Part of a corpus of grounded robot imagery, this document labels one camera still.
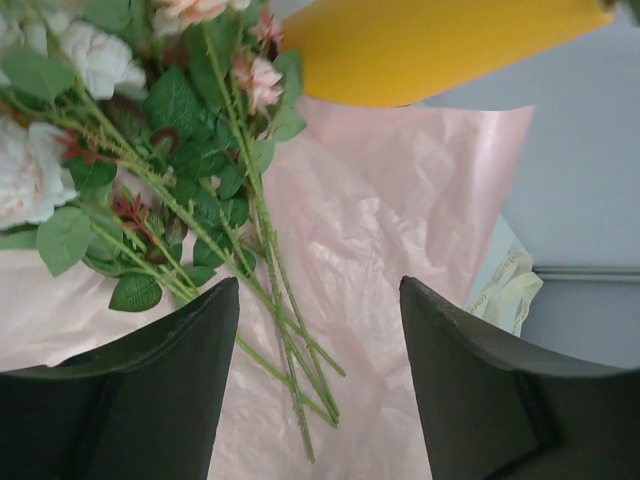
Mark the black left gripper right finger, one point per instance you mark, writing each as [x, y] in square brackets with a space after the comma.
[493, 406]

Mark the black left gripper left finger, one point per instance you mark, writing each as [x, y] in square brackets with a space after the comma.
[145, 406]

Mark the cream ribbon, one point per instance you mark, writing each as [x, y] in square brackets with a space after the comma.
[504, 300]

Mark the purple pink wrapping paper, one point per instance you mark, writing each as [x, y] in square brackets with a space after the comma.
[360, 199]

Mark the pink artificial flower bunch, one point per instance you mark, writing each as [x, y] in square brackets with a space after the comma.
[135, 136]

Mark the yellow cylindrical vase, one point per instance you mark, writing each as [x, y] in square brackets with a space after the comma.
[383, 54]

